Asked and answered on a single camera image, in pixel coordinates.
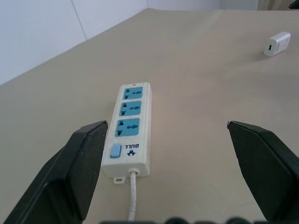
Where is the white power strip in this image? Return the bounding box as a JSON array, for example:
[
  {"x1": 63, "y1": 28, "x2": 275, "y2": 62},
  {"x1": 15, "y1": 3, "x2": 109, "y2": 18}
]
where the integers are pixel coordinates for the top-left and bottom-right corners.
[{"x1": 101, "y1": 82, "x2": 153, "y2": 186}]

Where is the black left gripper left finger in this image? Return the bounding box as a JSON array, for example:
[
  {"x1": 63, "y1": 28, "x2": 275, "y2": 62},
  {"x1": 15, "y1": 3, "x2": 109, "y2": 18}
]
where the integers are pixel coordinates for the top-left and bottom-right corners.
[{"x1": 0, "y1": 120, "x2": 108, "y2": 224}]

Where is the white USB charger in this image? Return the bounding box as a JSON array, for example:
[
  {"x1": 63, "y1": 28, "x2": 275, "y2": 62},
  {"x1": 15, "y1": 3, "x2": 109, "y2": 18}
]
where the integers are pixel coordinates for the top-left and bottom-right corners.
[{"x1": 263, "y1": 31, "x2": 292, "y2": 57}]

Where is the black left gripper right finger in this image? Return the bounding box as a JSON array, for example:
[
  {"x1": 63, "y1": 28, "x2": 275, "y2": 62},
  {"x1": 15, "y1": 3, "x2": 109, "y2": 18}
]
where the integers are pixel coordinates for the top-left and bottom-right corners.
[{"x1": 226, "y1": 120, "x2": 299, "y2": 222}]

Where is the white braided cord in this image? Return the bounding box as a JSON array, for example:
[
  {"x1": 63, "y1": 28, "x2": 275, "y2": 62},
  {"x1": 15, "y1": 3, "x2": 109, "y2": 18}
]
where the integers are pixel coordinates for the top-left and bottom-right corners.
[{"x1": 127, "y1": 171, "x2": 137, "y2": 222}]

